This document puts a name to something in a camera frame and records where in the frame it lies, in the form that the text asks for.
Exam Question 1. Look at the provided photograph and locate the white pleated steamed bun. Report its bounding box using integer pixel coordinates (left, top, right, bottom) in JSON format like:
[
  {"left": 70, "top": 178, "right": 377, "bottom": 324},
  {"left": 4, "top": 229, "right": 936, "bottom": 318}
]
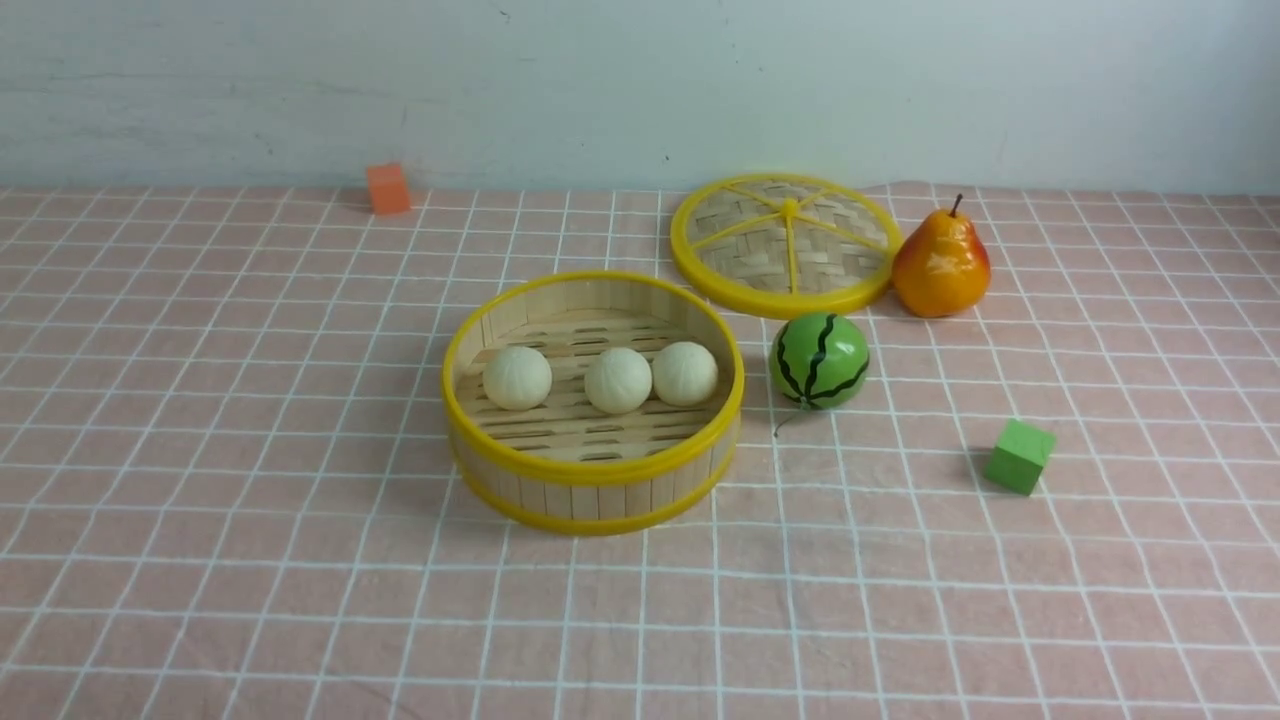
[{"left": 584, "top": 347, "right": 653, "bottom": 415}]

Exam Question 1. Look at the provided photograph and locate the white steamed bun front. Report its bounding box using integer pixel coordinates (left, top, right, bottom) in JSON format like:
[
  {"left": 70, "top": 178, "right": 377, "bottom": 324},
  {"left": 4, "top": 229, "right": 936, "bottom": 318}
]
[{"left": 652, "top": 341, "right": 719, "bottom": 407}]

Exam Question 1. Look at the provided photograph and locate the bamboo steamer tray yellow rim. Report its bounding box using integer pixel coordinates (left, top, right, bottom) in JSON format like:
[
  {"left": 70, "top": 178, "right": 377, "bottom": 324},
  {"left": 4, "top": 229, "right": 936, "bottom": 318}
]
[{"left": 442, "top": 272, "right": 745, "bottom": 536}]

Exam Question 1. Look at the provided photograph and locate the bamboo steamer lid yellow rim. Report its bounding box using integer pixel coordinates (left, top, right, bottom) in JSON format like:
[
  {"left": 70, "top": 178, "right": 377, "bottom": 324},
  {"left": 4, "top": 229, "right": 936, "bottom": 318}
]
[{"left": 669, "top": 172, "right": 904, "bottom": 320}]

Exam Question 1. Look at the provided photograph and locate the green toy watermelon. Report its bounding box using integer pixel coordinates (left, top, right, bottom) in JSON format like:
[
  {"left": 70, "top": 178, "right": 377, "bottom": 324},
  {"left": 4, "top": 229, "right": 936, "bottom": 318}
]
[{"left": 768, "top": 313, "right": 870, "bottom": 410}]

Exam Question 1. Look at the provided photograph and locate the orange cube block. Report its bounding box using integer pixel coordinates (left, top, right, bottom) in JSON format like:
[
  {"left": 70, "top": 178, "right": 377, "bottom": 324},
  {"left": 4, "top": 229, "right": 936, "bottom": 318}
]
[{"left": 365, "top": 161, "right": 412, "bottom": 217}]

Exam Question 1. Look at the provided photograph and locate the orange yellow toy pear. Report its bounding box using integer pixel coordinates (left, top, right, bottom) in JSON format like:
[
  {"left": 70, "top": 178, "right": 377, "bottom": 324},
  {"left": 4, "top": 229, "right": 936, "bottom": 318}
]
[{"left": 890, "top": 193, "right": 992, "bottom": 319}]

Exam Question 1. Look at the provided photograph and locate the green cube block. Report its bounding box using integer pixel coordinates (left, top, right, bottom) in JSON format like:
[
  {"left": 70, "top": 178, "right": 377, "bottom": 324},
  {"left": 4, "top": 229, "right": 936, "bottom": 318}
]
[{"left": 983, "top": 418, "right": 1057, "bottom": 496}]

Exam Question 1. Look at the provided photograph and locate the pink grid tablecloth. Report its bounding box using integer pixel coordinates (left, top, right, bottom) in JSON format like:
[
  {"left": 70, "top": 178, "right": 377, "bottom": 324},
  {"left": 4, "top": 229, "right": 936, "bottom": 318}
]
[{"left": 1, "top": 187, "right": 1279, "bottom": 719}]

